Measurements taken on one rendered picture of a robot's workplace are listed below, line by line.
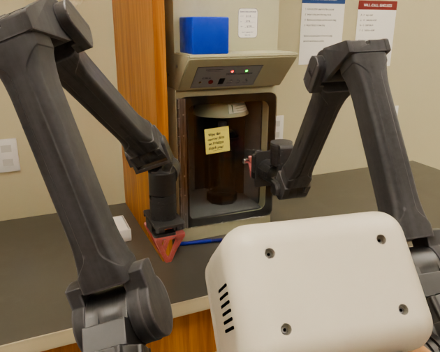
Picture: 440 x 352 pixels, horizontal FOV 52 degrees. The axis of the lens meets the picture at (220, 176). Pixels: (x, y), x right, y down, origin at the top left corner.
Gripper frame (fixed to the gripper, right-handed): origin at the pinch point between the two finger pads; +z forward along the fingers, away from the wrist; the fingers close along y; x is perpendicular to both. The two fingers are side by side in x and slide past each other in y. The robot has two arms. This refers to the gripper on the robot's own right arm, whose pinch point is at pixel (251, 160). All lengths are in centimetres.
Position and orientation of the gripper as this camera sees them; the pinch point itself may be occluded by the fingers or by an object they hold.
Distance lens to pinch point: 135.5
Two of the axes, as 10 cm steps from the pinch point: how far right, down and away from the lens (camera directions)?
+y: 0.0, -9.5, -3.2
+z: -3.9, -3.0, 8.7
